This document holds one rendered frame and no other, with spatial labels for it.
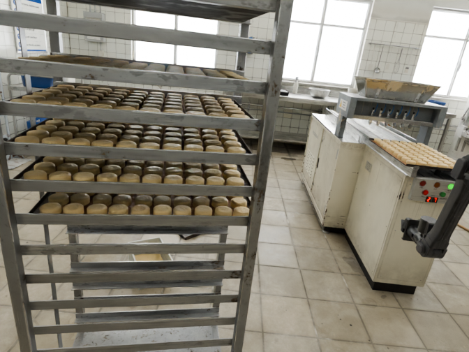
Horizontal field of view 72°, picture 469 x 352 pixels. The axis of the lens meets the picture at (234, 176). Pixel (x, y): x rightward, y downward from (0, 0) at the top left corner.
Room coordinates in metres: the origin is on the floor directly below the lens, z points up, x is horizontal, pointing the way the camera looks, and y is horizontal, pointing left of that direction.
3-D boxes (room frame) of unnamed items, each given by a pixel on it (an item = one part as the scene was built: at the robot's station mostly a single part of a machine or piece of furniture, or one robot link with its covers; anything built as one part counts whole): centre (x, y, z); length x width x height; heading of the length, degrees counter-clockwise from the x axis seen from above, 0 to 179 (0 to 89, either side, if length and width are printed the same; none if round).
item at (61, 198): (0.80, 0.48, 0.96); 0.05 x 0.05 x 0.02
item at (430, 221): (1.13, -0.78, 0.80); 0.12 x 0.09 x 0.12; 178
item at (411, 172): (2.73, -1.01, 0.87); 2.01 x 0.03 x 0.07; 0
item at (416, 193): (1.75, -1.15, 0.77); 0.24 x 0.04 x 0.14; 90
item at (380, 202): (2.11, -1.15, 0.45); 0.70 x 0.34 x 0.90; 0
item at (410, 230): (1.22, -0.79, 0.76); 0.07 x 0.07 x 0.10; 0
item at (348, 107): (2.62, -1.16, 1.01); 0.72 x 0.33 x 0.34; 90
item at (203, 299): (0.75, 0.24, 0.69); 0.64 x 0.03 x 0.03; 101
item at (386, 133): (2.73, -1.30, 0.87); 2.01 x 0.03 x 0.07; 0
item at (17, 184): (0.75, 0.24, 1.05); 0.64 x 0.03 x 0.03; 101
